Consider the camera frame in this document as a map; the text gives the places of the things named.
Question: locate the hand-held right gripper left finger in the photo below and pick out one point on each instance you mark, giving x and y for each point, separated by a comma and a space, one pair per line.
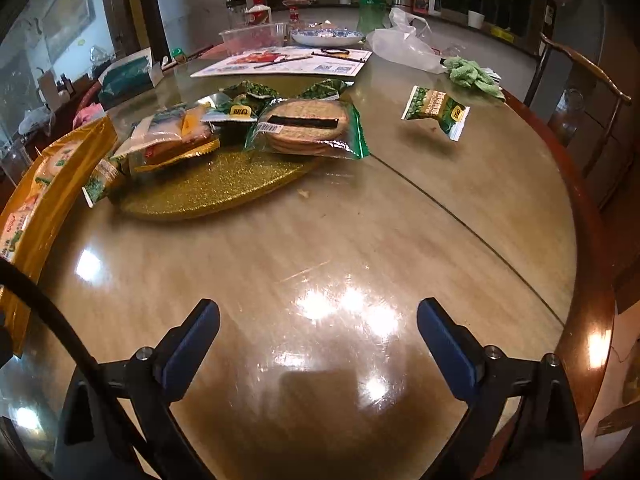
187, 355

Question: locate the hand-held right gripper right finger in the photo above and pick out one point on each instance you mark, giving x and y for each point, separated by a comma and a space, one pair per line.
447, 355

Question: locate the small green pea packet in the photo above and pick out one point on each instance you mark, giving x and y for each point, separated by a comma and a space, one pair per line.
102, 182

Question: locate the yellow snack packet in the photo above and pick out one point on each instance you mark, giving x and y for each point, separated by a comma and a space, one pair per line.
192, 152

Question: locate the yellow taped cardboard box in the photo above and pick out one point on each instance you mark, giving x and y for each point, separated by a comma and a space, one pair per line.
60, 185

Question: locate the large orange cracker pack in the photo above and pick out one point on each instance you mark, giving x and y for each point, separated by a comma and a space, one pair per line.
22, 210

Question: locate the clear biscuit packet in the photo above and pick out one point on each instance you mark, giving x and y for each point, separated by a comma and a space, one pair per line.
155, 127

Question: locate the green pea snack packet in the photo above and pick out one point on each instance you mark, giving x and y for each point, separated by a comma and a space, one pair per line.
322, 91
255, 91
235, 111
432, 107

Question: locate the round biscuit green packet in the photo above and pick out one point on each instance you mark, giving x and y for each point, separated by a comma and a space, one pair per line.
305, 132

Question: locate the golden glitter turntable mat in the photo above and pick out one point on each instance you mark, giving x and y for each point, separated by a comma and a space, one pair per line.
215, 185

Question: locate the pink cloth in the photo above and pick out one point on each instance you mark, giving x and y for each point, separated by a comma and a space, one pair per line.
87, 114

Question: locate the green cloth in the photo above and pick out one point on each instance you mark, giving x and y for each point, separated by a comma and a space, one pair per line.
470, 75

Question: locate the green tissue box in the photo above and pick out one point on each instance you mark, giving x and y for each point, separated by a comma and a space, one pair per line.
125, 77

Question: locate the red-brown chopstick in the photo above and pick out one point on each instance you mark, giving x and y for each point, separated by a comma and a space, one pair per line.
187, 57

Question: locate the printed paper sheet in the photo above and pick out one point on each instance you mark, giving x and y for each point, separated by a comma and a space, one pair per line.
340, 66

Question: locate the brown chopstick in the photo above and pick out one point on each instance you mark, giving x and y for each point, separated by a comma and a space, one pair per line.
290, 61

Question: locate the clear plastic bag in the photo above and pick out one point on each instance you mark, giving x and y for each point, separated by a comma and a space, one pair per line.
400, 45

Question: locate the black chopstick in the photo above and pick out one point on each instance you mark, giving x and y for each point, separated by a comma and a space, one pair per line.
340, 57

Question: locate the wooden chair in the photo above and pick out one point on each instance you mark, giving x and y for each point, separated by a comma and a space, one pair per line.
595, 72

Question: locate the clear plastic tub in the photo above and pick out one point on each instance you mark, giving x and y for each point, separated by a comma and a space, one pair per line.
250, 40

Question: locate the black hair band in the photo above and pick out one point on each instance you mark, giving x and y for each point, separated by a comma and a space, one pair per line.
335, 50

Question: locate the white cup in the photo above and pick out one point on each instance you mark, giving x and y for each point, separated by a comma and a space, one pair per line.
475, 20

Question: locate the blue white plate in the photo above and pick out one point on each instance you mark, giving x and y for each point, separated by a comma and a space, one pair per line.
325, 37

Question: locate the glass jar black lid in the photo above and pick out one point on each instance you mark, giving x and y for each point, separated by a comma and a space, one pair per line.
236, 12

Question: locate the metal cup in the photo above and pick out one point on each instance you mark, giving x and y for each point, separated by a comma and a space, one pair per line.
399, 2

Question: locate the grey refrigerator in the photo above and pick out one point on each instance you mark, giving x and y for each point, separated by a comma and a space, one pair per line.
585, 20

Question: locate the framed wall picture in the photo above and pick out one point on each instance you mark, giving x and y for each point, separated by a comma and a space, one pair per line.
70, 5

